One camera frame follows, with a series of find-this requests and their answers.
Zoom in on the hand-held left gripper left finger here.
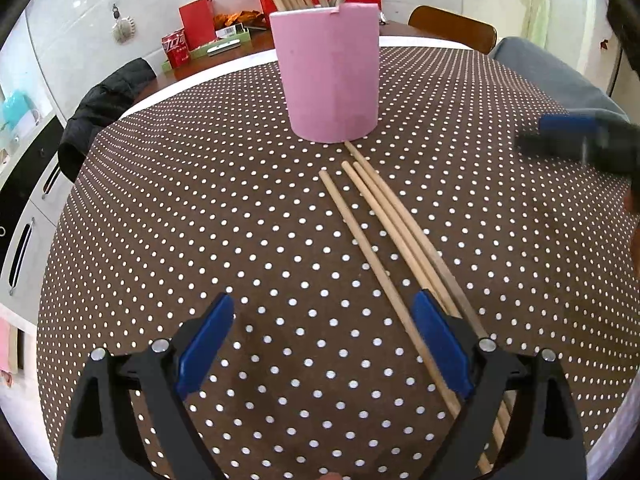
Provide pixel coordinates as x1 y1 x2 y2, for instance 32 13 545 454
56 292 236 480

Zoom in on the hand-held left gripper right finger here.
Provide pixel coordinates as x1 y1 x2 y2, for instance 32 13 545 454
411 290 587 480

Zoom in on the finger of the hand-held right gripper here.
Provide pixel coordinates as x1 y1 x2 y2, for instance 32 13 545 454
539 114 601 137
515 131 591 158

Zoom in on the light wooden chopstick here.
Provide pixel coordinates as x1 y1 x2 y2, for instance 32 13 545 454
352 160 463 318
341 161 453 318
319 170 463 418
344 140 490 338

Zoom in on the pink cylindrical cup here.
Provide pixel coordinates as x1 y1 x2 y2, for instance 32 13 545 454
269 2 382 143

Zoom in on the grey-blue cloth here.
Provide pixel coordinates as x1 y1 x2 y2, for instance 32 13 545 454
490 37 631 121

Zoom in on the brown polka-dot tablecloth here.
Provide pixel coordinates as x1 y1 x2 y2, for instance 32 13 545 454
35 45 640 480

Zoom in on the wooden chair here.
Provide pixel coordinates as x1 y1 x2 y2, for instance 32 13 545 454
407 5 498 56

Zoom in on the white drawer cabinet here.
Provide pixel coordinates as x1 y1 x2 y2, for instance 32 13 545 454
0 110 76 311

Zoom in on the black jacket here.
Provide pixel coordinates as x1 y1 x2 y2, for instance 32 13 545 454
57 57 158 183

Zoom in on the green tray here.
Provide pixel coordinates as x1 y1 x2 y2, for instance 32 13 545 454
187 29 251 61

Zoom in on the red can pack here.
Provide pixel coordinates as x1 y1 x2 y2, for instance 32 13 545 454
161 31 192 68

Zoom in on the small red box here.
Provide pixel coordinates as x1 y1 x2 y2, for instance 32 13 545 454
179 0 217 51

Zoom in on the orange snack pile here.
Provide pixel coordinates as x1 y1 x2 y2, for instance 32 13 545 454
215 10 266 28

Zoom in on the silver wall ornament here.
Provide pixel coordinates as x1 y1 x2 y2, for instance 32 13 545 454
111 4 137 43

